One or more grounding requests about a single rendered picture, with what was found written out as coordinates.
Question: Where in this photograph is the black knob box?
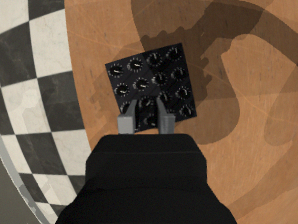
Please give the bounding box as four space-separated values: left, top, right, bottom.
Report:
105 43 197 133

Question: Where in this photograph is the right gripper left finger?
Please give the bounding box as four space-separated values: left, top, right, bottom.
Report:
117 100 140 135

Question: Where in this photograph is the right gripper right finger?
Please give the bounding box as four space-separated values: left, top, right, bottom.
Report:
154 99 176 135

